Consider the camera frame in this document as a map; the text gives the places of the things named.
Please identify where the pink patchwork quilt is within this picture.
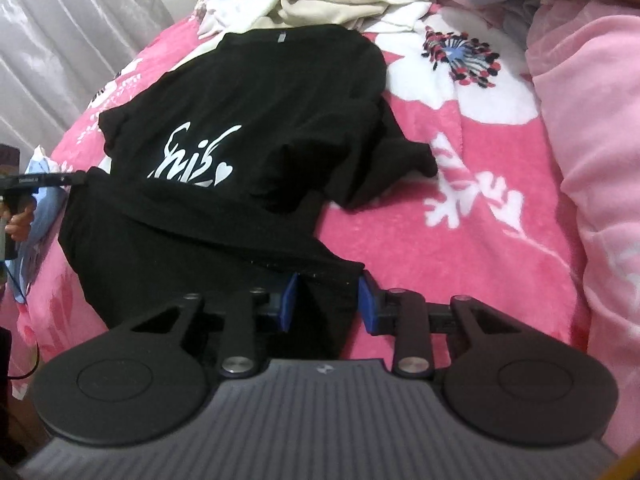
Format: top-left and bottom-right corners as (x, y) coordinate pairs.
(430, 0), (640, 456)

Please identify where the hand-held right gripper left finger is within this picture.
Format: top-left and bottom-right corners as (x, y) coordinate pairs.
(129, 272), (302, 377)

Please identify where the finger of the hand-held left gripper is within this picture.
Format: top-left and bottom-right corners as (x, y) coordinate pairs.
(42, 172), (87, 188)

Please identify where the light blue cloth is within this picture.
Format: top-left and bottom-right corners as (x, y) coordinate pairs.
(10, 145), (68, 303)

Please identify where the cream garment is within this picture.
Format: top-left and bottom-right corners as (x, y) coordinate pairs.
(277, 0), (391, 28)

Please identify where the black printed t-shirt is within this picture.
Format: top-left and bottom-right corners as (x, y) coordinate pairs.
(57, 24), (440, 356)

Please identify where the person's left hand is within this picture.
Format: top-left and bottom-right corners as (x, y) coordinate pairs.
(4, 199), (35, 241)

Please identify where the dark purple object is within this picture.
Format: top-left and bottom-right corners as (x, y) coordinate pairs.
(0, 144), (22, 177)

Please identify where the pink floral blanket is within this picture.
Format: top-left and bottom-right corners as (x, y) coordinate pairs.
(10, 2), (631, 456)

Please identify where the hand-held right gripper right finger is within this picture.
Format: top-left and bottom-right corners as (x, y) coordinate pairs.
(357, 270), (507, 379)

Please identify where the grey curtain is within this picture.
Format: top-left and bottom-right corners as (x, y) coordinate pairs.
(0, 0), (188, 161)

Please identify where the black cable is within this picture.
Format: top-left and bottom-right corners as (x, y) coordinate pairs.
(0, 260), (43, 381)

